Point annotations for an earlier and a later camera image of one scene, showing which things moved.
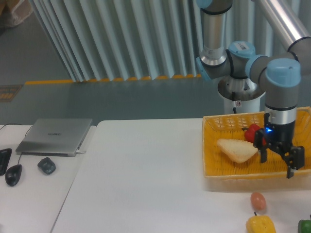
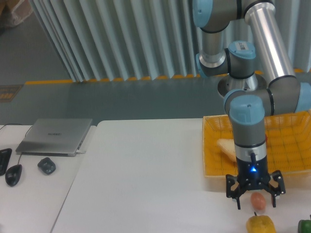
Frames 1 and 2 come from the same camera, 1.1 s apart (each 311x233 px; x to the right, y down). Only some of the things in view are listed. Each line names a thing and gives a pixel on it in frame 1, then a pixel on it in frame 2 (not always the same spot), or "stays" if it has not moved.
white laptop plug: [79, 152] stays
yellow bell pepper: [262, 224] stays
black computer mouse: [13, 174] stays
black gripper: [279, 135] → [253, 175]
